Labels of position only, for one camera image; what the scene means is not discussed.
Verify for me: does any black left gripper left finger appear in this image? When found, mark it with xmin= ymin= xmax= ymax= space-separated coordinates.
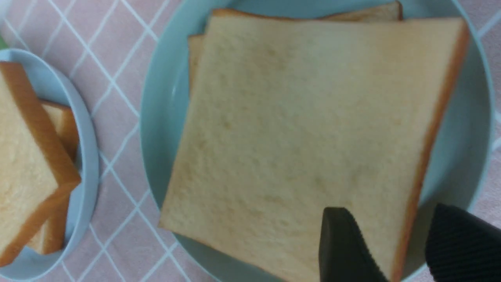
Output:
xmin=319 ymin=207 xmax=388 ymax=282

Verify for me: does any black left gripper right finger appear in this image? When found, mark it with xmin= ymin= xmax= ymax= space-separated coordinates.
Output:
xmin=425 ymin=203 xmax=501 ymax=282

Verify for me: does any green centre plate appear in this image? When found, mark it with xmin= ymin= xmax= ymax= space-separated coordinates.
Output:
xmin=140 ymin=0 xmax=500 ymax=282

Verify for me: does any pink checkered tablecloth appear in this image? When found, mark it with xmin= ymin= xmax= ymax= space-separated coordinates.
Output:
xmin=1 ymin=0 xmax=500 ymax=282

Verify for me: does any blue bread plate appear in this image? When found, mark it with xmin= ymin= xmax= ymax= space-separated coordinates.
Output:
xmin=0 ymin=49 xmax=99 ymax=282

